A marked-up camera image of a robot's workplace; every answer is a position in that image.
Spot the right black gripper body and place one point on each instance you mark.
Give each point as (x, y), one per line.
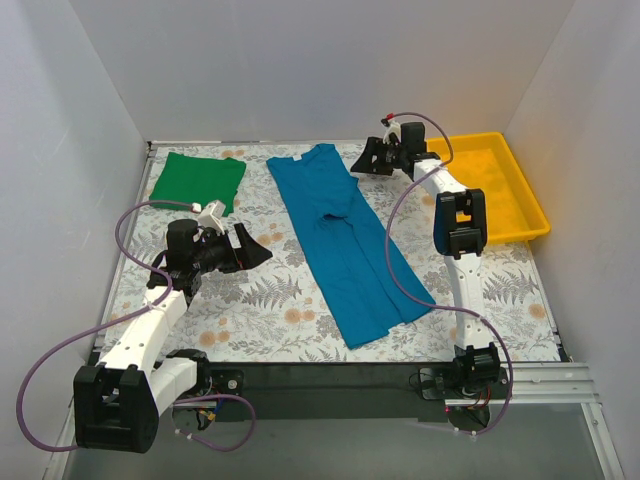
(388, 158)

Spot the floral table mat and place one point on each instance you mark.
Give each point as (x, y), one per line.
(277, 313)

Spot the yellow plastic tray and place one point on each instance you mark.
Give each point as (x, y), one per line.
(485, 161)

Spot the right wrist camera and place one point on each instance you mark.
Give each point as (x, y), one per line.
(392, 135)

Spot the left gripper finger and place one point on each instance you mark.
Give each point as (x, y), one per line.
(250, 254)
(233, 265)

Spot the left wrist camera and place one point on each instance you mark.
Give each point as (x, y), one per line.
(210, 215)

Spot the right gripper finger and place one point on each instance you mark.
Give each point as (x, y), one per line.
(373, 166)
(374, 148)

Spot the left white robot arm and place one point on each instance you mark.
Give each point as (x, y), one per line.
(118, 401)

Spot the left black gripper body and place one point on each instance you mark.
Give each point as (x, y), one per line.
(236, 250)

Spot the blue t shirt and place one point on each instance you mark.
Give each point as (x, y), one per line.
(367, 284)

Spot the folded green t shirt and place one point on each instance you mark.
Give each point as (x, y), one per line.
(199, 180)

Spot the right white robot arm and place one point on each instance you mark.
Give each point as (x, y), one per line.
(460, 235)

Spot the aluminium frame rail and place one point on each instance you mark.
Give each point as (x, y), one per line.
(549, 426)

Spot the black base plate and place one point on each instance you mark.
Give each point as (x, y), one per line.
(319, 391)

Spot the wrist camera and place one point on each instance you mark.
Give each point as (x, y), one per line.
(392, 135)
(210, 215)

